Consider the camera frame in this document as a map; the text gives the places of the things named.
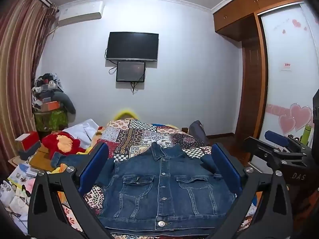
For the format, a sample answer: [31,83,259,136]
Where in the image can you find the white cloth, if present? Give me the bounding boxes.
[65,119,100,150]

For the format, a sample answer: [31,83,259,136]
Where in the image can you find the green bottle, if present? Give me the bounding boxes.
[300,124,312,145]

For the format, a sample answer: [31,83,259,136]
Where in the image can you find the white sliding wardrobe door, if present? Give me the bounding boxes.
[258,2,319,152]

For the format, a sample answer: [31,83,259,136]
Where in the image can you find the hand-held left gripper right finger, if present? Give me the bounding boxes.
[206,143,293,239]

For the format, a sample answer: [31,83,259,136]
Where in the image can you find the red and white box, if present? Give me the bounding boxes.
[14,130,42,160]

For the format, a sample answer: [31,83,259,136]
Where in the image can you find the scattered papers and packets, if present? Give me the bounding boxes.
[0,158,51,232]

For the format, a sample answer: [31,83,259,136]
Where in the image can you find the grey bag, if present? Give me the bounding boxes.
[188,120,208,143]

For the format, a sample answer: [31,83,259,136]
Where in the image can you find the patchwork printed blanket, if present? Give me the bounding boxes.
[58,118,257,239]

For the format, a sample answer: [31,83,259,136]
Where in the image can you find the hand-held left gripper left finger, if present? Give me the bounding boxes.
[27,142,113,239]

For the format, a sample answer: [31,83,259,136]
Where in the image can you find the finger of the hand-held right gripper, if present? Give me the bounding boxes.
[265,130,312,153]
[244,136,311,171]

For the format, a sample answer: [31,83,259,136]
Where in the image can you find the wooden wardrobe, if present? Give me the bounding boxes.
[213,0,304,141]

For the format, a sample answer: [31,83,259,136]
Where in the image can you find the yellow towel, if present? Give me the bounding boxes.
[52,164,69,174]

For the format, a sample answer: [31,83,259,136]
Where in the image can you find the green patterned cloth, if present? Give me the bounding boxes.
[33,108,69,132]

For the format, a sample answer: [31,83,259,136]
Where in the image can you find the black monitor cable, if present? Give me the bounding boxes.
[108,65,145,95]

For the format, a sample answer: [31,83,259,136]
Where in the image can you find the grey neck pillow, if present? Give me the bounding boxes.
[53,91,76,115]

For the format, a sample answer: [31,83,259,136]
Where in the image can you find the brown cardboard box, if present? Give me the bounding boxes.
[29,145,58,173]

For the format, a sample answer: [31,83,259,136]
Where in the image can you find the blue denim jacket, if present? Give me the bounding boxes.
[51,141,237,231]

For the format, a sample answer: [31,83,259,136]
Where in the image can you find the small black wall monitor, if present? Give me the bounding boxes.
[116,61,146,82]

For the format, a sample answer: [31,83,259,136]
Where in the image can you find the striped brown curtain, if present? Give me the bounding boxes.
[0,0,58,177]

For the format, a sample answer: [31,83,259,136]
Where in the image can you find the pile of clothes and boxes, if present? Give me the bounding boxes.
[32,73,65,112]

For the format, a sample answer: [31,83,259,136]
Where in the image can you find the yellow pillow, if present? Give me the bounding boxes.
[113,108,139,120]

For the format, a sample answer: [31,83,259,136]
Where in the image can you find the white air conditioner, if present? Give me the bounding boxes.
[57,1,104,27]

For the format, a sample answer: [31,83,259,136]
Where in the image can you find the black wall television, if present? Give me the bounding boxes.
[106,31,159,62]

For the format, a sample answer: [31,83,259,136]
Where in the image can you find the red plush toy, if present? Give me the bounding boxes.
[41,131,86,160]

